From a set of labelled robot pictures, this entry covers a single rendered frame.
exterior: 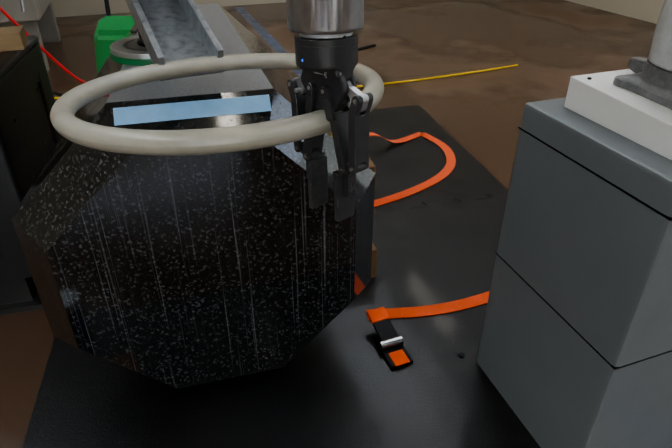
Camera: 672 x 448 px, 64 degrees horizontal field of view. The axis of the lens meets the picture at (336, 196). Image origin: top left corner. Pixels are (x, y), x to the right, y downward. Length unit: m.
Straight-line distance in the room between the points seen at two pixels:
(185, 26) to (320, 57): 0.65
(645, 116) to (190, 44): 0.87
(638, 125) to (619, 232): 0.19
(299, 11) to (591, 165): 0.67
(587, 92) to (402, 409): 0.90
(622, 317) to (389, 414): 0.66
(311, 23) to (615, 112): 0.69
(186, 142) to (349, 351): 1.12
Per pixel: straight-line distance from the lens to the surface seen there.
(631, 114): 1.11
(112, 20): 3.25
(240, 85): 1.20
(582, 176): 1.12
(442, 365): 1.63
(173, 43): 1.17
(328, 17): 0.61
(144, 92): 1.21
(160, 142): 0.64
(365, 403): 1.52
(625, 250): 1.09
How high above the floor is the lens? 1.20
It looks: 30 degrees down
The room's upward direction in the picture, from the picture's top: straight up
